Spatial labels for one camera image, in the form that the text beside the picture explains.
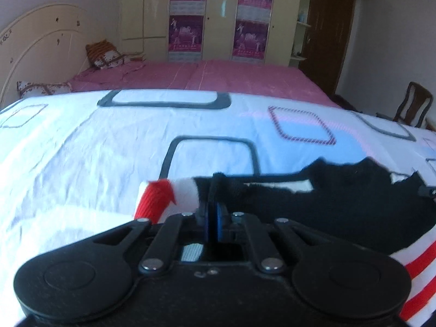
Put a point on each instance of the striped knit sweater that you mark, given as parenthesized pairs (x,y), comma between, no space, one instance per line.
(340,204)

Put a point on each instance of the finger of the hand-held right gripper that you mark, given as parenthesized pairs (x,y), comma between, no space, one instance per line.
(428,190)

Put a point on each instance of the cream wardrobe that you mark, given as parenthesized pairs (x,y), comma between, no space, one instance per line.
(219,17)

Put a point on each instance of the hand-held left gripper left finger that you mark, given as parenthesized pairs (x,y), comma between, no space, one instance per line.
(170,235)

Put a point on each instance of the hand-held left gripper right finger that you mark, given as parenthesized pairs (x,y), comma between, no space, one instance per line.
(255,238)

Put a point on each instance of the white patterned blanket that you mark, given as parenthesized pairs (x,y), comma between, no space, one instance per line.
(85,163)

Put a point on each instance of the small blue shelf ornament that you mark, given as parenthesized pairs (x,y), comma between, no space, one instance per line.
(302,17)

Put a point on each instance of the cream curved headboard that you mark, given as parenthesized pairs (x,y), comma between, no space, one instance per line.
(37,44)

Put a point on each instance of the dark wooden door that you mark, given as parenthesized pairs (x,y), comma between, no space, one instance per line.
(328,34)

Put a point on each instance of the pink bed sheet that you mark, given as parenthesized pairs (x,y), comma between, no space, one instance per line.
(221,76)

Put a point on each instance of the wooden chair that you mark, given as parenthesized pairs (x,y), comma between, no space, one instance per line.
(414,104)

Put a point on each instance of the orange patterned pillow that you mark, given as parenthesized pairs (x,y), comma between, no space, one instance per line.
(104,54)

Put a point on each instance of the white floral pillow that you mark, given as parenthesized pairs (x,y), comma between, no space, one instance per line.
(42,88)

